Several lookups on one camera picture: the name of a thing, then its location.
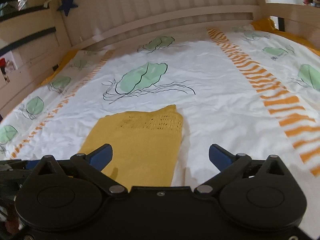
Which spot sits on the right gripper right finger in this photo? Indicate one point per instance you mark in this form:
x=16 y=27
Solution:
x=230 y=167

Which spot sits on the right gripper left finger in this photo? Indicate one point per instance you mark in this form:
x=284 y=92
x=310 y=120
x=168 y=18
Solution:
x=90 y=167

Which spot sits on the blue star decoration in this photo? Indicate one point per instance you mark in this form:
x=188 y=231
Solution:
x=66 y=6

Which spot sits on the beige wooden bed frame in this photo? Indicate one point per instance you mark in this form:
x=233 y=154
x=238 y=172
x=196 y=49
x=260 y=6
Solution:
x=36 y=39

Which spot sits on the white leaf print bedsheet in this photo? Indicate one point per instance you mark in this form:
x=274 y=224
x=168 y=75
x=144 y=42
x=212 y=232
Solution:
x=248 y=91

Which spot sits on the yellow knit sweater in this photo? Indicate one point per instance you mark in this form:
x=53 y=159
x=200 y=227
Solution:
x=145 y=145

